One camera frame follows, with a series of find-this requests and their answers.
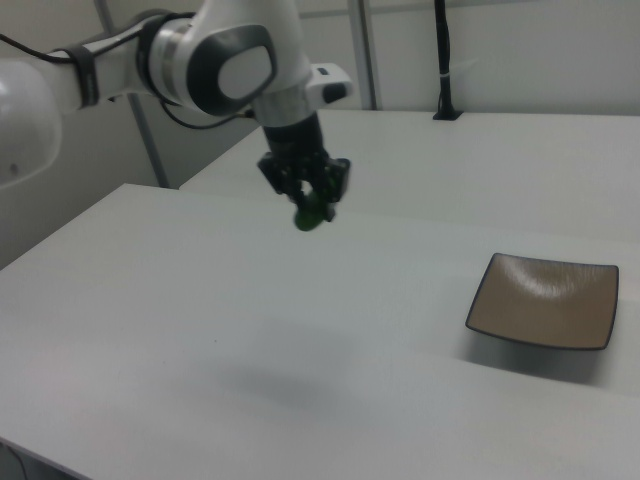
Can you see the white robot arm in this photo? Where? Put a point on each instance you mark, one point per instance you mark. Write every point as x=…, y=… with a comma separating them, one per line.
x=235, y=70

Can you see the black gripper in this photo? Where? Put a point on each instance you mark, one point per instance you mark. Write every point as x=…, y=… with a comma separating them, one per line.
x=295, y=140

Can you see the grey partition post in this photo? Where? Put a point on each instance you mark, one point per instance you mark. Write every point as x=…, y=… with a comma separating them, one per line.
x=145, y=140
x=364, y=55

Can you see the black camera pole with base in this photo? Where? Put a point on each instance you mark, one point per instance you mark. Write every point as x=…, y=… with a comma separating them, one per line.
x=444, y=60

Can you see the square brown ceramic plate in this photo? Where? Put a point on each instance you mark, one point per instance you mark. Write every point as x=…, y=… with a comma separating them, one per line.
x=540, y=305

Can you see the green cucumber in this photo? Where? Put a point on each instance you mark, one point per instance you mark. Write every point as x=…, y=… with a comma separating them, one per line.
x=306, y=220

